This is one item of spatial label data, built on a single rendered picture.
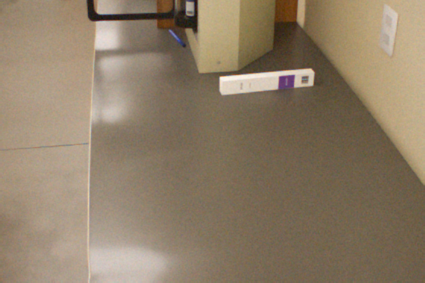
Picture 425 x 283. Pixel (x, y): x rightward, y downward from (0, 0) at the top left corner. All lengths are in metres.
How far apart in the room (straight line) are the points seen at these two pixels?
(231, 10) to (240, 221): 0.66
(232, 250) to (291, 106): 0.54
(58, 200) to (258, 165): 1.61
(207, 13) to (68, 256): 1.28
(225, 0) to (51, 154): 1.73
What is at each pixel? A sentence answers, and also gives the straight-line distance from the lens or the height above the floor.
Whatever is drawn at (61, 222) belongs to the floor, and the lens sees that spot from 2.55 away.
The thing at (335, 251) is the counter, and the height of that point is 0.94.
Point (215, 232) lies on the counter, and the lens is 1.03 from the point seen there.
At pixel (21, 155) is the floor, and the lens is 3.05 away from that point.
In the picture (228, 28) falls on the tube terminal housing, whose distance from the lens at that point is 1.54.
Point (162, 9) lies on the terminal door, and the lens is 1.83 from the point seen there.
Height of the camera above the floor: 1.63
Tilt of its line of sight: 31 degrees down
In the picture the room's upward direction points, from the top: 1 degrees clockwise
